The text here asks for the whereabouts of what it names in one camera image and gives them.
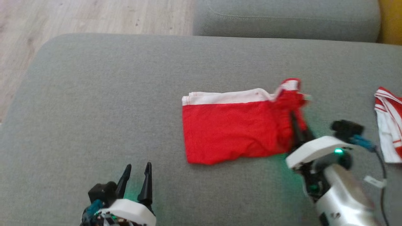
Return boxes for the red shorts with white band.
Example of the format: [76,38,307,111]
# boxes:
[182,78,311,165]

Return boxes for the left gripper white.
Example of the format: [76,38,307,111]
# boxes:
[102,161,157,226]

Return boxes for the red white striped basketball jersey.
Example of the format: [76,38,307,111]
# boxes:
[374,87,402,164]

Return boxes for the grey sofa seat section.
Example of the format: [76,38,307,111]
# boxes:
[192,0,381,43]

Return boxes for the white cable tie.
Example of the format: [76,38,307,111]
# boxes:
[364,176,387,189]

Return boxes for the yellow cushion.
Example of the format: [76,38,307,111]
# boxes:
[378,0,402,45]

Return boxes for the large grey sofa ottoman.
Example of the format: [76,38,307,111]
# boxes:
[0,33,402,226]

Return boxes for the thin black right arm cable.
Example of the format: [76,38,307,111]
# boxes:
[374,148,389,226]

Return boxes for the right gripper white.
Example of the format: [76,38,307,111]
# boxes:
[285,110,352,201]

